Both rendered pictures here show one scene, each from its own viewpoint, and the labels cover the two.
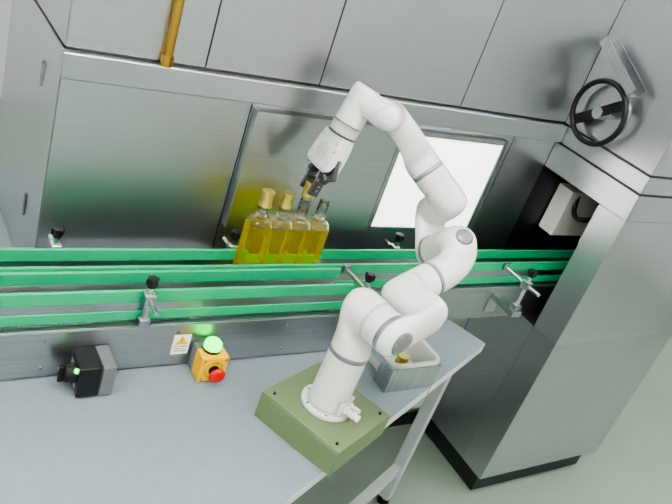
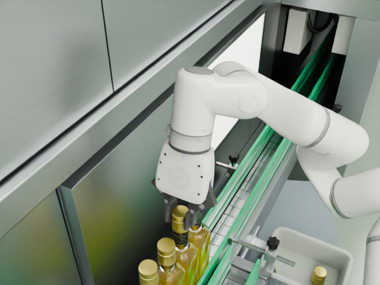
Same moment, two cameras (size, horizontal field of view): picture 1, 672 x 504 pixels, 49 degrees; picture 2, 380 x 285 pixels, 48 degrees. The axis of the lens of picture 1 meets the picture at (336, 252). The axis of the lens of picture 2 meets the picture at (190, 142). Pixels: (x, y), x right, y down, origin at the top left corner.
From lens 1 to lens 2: 1.28 m
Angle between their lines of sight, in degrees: 22
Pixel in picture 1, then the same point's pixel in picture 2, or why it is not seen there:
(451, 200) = (359, 146)
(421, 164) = (313, 129)
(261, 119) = (80, 192)
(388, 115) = (256, 99)
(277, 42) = (41, 89)
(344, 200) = not seen: hidden behind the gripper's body
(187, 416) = not seen: outside the picture
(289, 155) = (124, 189)
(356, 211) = not seen: hidden behind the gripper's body
